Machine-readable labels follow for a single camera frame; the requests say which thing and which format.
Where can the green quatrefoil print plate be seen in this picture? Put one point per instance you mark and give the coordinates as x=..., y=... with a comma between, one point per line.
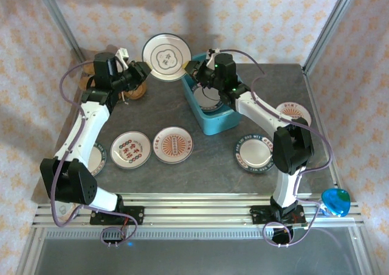
x=167, y=57

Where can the dark green lettered rim plate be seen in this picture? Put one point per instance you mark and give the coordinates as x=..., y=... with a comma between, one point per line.
x=98, y=161
x=206, y=105
x=252, y=156

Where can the red green dots print plate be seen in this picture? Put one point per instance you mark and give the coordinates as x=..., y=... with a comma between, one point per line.
x=130, y=150

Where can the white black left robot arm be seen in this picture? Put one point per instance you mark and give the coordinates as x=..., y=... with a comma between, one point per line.
x=88, y=126

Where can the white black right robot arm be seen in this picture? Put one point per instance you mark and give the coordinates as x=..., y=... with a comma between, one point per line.
x=261, y=107

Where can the teal plastic bin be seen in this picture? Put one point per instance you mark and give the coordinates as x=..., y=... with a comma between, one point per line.
x=217, y=124

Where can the orange sunburst print plate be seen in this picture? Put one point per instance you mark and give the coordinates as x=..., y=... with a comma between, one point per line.
x=173, y=145
x=293, y=112

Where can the white round dish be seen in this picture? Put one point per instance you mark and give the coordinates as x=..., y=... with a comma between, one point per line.
x=68, y=214

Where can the blue green translucent plastic object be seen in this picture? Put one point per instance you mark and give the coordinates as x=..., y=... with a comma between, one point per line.
x=335, y=202

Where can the grey metal shelf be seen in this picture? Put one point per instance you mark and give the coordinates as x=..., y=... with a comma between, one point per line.
x=197, y=256

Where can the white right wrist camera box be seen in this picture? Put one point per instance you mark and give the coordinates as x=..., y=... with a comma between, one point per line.
x=211, y=61

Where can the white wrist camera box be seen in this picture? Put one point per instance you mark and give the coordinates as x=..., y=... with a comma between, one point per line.
x=122, y=54
x=211, y=61

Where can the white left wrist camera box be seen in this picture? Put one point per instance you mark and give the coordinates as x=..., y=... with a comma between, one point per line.
x=122, y=54

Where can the aluminium frame post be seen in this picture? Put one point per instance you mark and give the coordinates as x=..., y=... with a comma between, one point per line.
x=60, y=22
x=331, y=22

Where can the aluminium side rail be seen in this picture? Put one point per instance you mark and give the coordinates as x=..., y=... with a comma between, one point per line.
x=319, y=120

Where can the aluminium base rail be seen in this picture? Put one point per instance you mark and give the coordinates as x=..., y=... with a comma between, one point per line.
x=197, y=208

